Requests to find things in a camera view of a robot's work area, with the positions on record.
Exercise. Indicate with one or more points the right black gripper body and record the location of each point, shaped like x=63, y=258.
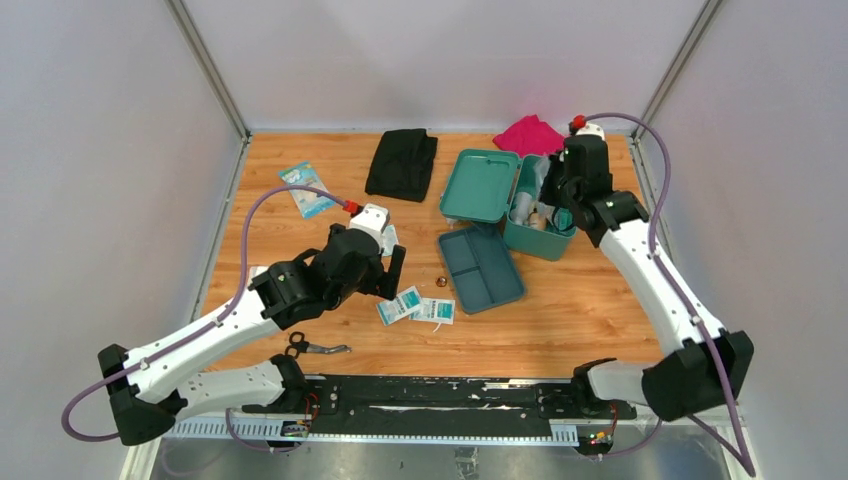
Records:
x=558, y=191

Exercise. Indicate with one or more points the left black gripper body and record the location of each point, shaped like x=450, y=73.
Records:
x=368, y=281

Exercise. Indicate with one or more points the teal white sachet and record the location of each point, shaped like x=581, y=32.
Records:
x=405, y=304
x=439, y=311

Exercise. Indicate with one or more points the brown bottle orange cap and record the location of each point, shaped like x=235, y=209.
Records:
x=537, y=220

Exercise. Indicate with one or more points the white bottle green label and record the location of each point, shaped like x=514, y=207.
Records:
x=522, y=207

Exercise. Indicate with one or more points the light blue mask packet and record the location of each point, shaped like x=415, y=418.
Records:
x=311, y=202

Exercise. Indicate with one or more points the teal medicine box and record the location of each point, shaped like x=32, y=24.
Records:
x=480, y=189

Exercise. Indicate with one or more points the clear bag teal strip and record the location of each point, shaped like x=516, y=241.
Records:
x=540, y=169

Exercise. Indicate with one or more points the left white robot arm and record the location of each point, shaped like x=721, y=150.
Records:
x=153, y=387

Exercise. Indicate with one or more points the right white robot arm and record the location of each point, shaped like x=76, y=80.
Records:
x=704, y=365

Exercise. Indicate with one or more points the pink folded cloth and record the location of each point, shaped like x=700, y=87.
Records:
x=529, y=136

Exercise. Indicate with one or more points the dark teal divided tray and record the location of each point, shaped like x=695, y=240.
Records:
x=480, y=268

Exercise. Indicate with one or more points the black folded cloth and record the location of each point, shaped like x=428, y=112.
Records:
x=402, y=165

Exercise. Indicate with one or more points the black handled scissors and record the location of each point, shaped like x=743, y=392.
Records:
x=299, y=345

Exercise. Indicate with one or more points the black metal base rail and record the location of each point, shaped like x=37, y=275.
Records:
x=451, y=408

